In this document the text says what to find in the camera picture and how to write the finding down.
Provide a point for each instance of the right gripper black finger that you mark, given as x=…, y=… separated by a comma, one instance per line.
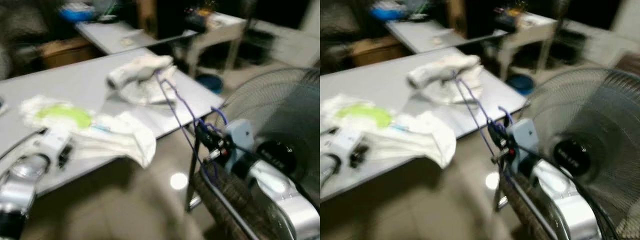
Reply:
x=212, y=129
x=495, y=136
x=502, y=128
x=204, y=137

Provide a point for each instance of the purple plastic hanger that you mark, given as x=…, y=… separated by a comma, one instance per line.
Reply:
x=472, y=112
x=177, y=117

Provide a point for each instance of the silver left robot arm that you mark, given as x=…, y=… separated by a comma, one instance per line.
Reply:
x=330, y=170
x=17, y=190

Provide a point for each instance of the blue plastic basin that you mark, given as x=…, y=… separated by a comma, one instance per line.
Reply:
x=520, y=85
x=210, y=84

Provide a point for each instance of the white garment with green print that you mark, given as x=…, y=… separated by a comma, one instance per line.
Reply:
x=125, y=135
x=425, y=135

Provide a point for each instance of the black standing fan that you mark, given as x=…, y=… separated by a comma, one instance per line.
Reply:
x=300, y=115
x=600, y=115

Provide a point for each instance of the cream bundled garment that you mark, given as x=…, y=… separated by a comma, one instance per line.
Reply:
x=140, y=70
x=442, y=67

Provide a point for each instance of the white side table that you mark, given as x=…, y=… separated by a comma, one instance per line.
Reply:
x=537, y=25
x=225, y=27

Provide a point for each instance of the brown cardboard box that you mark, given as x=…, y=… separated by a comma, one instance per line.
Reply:
x=377, y=50
x=67, y=52

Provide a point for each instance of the blue plastic container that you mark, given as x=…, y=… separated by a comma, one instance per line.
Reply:
x=389, y=11
x=77, y=14

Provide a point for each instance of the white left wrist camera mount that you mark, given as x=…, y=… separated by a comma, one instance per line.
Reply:
x=345, y=142
x=52, y=145

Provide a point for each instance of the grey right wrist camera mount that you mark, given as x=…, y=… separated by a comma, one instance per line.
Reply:
x=242, y=137
x=525, y=135

